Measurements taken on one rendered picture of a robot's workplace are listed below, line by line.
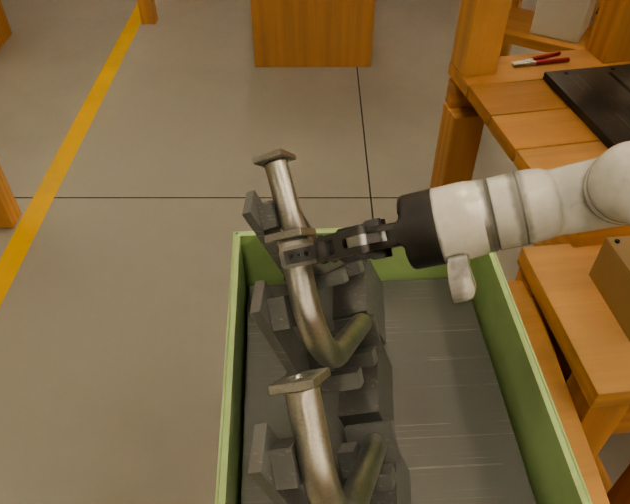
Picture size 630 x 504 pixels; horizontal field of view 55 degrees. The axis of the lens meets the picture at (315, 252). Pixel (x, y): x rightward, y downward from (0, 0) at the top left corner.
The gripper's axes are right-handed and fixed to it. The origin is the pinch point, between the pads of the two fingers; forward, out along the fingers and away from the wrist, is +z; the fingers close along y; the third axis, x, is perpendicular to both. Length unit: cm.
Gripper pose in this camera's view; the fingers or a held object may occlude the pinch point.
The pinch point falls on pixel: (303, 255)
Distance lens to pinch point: 62.5
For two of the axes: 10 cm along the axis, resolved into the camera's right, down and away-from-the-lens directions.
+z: -9.4, 2.0, 2.8
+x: 2.0, 9.8, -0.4
